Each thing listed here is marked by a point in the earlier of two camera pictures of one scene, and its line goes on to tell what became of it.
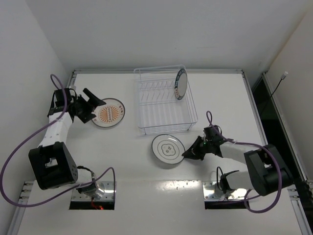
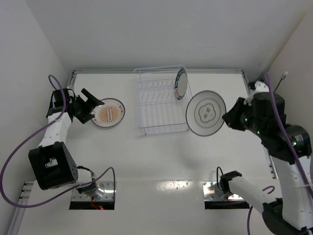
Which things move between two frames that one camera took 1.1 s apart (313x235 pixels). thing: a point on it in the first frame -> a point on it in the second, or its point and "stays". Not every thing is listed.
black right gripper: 198,149 -> 235,117
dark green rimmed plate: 181,83 stays
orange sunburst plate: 109,114 stays
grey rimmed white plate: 168,149 -> 204,112
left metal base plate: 106,187 stays
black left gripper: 83,107 stays
